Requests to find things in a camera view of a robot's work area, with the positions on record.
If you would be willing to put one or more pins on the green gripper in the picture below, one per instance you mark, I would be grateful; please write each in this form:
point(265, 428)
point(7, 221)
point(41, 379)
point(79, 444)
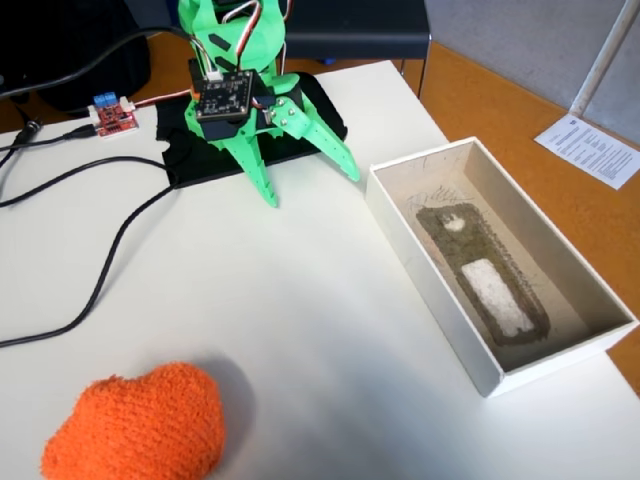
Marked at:
point(286, 116)

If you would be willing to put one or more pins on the orange fuzzy sock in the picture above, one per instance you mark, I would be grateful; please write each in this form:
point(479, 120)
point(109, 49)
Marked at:
point(140, 425)

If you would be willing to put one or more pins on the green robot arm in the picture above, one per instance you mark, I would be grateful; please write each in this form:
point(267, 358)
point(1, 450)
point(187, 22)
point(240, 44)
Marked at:
point(192, 15)

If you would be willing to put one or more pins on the orange black base module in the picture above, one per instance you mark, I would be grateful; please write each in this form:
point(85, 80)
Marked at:
point(192, 75)

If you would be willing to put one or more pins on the dark chair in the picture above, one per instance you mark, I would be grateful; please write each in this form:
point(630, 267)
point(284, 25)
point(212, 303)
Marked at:
point(360, 25)

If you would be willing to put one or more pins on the red circuit board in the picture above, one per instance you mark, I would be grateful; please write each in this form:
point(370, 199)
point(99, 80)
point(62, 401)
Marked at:
point(115, 120)

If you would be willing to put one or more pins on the white cardboard box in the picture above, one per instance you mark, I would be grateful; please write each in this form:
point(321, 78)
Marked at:
point(435, 280)

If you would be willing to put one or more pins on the black bag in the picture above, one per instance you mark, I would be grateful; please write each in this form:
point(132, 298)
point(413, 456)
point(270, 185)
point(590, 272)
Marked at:
point(60, 40)

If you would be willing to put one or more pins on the printed paper sheet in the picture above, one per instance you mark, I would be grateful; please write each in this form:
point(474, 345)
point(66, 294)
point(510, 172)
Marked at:
point(590, 150)

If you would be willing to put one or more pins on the white metal pole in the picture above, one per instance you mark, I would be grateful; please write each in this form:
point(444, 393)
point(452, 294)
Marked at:
point(600, 60)

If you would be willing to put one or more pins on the black camera circuit board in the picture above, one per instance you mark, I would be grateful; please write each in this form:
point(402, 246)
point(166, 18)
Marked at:
point(225, 95)

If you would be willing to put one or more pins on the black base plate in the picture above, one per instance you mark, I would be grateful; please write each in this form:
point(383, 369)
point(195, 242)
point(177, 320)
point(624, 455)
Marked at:
point(200, 160)

